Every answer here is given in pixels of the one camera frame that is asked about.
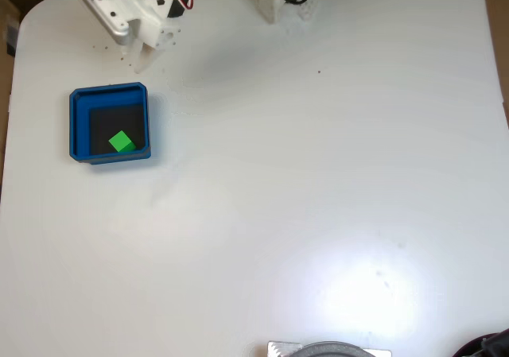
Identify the green cube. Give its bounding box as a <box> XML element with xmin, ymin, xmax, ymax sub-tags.
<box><xmin>107</xmin><ymin>130</ymin><xmax>138</xmax><ymax>153</ymax></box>

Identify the blue square box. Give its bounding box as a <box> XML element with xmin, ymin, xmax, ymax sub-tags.
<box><xmin>68</xmin><ymin>81</ymin><xmax>153</xmax><ymax>166</ymax></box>

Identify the silver foil sheet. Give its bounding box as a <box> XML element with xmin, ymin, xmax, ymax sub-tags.
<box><xmin>266</xmin><ymin>340</ymin><xmax>393</xmax><ymax>357</ymax></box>

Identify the gray round disc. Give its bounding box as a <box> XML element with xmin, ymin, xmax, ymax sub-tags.
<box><xmin>293</xmin><ymin>340</ymin><xmax>378</xmax><ymax>357</ymax></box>

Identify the black round object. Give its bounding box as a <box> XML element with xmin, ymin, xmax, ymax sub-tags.
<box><xmin>452</xmin><ymin>327</ymin><xmax>509</xmax><ymax>357</ymax></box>

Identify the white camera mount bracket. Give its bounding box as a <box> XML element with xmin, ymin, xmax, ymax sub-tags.
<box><xmin>92</xmin><ymin>0</ymin><xmax>143</xmax><ymax>33</ymax></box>

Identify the silver camera box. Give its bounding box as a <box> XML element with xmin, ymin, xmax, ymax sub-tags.
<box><xmin>76</xmin><ymin>0</ymin><xmax>133</xmax><ymax>47</ymax></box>

